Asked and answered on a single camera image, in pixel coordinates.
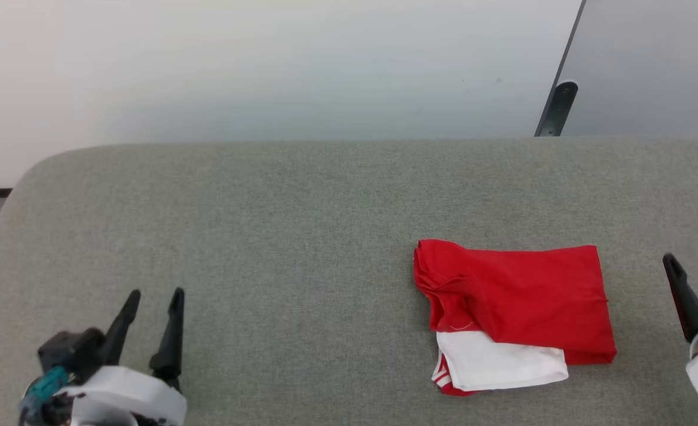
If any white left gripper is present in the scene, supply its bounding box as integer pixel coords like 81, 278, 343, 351
59, 288, 188, 426

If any red and white basketball jersey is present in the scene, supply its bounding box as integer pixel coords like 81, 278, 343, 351
413, 238, 617, 396

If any grey door panel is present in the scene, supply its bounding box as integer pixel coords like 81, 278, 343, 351
541, 0, 698, 142

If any dark door edge strip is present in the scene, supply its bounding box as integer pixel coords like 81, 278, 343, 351
533, 0, 588, 138

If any teal cable connector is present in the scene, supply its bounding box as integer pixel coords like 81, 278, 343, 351
20, 366, 71, 410

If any black rounded door bracket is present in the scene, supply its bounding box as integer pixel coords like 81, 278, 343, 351
535, 81, 579, 138

